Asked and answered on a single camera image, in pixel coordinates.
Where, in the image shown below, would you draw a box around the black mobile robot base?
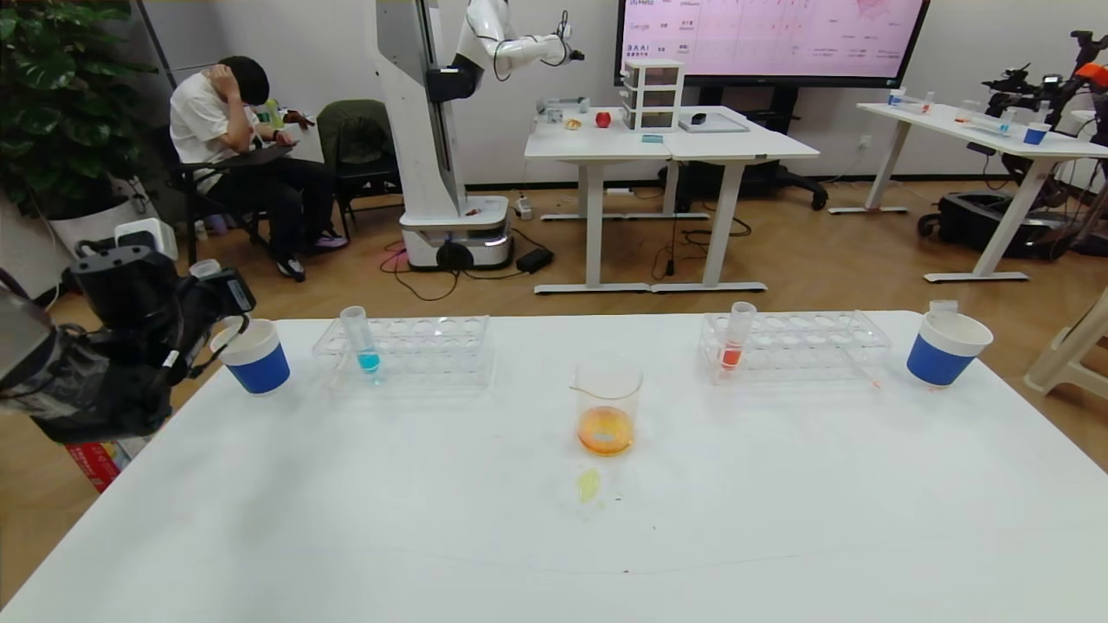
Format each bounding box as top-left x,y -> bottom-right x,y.
918,192 -> 1083,260

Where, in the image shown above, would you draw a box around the clear glass beaker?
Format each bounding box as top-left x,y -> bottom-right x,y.
571,356 -> 646,457

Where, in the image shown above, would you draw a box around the clear acrylic test tube rack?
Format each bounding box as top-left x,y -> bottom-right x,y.
313,314 -> 494,388
699,310 -> 892,385

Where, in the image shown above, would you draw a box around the blue pigment test tube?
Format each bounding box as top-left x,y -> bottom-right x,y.
339,305 -> 382,375

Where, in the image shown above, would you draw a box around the white desk with apple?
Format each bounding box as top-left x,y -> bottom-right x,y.
525,108 -> 678,295

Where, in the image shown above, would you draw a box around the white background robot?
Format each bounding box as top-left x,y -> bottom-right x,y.
368,0 -> 586,271

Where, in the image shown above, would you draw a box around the white clear drawer unit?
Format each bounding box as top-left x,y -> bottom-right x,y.
623,59 -> 686,132

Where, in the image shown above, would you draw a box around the white desk with tray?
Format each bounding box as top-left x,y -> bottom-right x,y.
651,106 -> 821,293

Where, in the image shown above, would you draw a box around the grey flat tray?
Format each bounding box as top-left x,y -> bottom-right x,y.
678,112 -> 750,133

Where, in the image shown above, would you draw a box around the chair with green jacket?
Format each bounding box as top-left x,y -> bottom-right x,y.
317,99 -> 403,243

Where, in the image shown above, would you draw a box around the black display stand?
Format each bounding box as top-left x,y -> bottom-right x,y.
662,85 -> 829,211

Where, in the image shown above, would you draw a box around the blue white paper cup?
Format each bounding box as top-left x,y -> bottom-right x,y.
210,318 -> 292,395
906,310 -> 995,388

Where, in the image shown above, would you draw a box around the dark laptop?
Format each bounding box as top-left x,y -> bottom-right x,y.
216,143 -> 300,168

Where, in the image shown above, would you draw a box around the black office chair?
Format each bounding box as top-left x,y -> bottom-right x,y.
156,125 -> 269,269

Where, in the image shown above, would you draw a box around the seated person white shirt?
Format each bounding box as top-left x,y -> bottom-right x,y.
169,56 -> 349,282

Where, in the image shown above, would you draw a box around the long white desk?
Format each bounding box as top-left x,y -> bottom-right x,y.
828,102 -> 1108,283

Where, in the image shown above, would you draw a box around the white plant pot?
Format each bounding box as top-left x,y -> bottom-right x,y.
50,195 -> 165,260

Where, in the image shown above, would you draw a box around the red paper shopping bag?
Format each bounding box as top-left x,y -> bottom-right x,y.
65,440 -> 132,492

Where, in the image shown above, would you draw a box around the beige plastic stool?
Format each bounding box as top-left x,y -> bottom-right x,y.
1024,286 -> 1108,399

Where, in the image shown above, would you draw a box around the large green potted plant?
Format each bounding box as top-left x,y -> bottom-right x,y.
0,0 -> 158,222

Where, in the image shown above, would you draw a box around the large wall display screen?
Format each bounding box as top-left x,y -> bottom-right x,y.
616,0 -> 934,87

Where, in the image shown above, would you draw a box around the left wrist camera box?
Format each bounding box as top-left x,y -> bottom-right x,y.
115,218 -> 179,260

